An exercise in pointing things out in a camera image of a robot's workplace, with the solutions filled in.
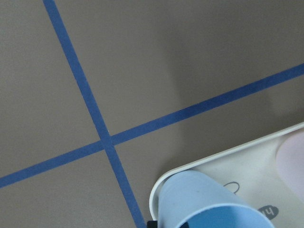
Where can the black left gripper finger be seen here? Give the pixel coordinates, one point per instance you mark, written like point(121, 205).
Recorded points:
point(152, 224)

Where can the light blue plastic cup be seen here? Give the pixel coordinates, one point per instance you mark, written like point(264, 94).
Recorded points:
point(193, 199)

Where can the pink plastic cup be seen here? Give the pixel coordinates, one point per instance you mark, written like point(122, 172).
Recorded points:
point(290, 163)

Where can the cream plastic tray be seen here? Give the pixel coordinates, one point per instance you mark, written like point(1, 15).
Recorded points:
point(249, 171)

